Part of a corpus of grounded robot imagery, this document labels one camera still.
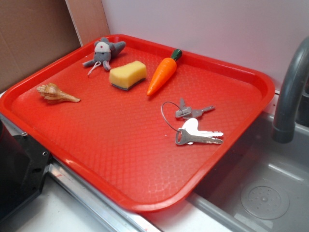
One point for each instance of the gray plush mouse toy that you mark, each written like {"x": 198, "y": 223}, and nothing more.
{"x": 104, "y": 52}

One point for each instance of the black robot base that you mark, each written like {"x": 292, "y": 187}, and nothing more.
{"x": 23, "y": 166}

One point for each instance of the red plastic tray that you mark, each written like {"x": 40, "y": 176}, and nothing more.
{"x": 123, "y": 142}

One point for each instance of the small gray key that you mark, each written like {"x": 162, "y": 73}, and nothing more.
{"x": 183, "y": 110}

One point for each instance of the large silver key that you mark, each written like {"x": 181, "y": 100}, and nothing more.
{"x": 184, "y": 137}

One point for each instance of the white-headed silver key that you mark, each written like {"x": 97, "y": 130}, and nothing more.
{"x": 191, "y": 125}

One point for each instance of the small silver key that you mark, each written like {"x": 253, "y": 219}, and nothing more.
{"x": 196, "y": 113}

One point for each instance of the orange toy carrot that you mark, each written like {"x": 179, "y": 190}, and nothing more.
{"x": 164, "y": 72}

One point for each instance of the yellow sponge with gray pad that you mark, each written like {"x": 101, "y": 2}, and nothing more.
{"x": 127, "y": 76}

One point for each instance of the brown spiral seashell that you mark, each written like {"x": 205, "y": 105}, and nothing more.
{"x": 53, "y": 94}

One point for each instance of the gray plastic sink basin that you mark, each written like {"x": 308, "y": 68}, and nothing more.
{"x": 259, "y": 185}

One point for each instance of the gray sink faucet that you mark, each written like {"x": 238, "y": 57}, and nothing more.
{"x": 293, "y": 103}

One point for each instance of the brown cardboard panel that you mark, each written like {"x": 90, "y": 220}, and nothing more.
{"x": 35, "y": 33}

